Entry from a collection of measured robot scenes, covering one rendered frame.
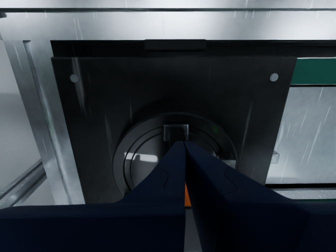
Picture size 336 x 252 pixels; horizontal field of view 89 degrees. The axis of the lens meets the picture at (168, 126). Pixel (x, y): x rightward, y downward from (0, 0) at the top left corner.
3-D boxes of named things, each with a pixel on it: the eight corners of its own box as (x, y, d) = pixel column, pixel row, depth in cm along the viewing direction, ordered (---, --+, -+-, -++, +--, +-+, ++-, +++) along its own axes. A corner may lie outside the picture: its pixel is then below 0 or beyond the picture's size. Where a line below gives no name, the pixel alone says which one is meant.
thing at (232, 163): (217, 152, 18) (221, 160, 17) (231, 152, 18) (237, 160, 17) (215, 168, 19) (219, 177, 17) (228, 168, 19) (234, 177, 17)
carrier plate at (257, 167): (60, 56, 18) (48, 56, 16) (285, 56, 18) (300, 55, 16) (96, 221, 27) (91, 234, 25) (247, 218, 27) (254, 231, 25)
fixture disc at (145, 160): (108, 107, 18) (102, 112, 16) (239, 106, 18) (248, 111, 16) (122, 207, 23) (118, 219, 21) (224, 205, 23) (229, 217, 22)
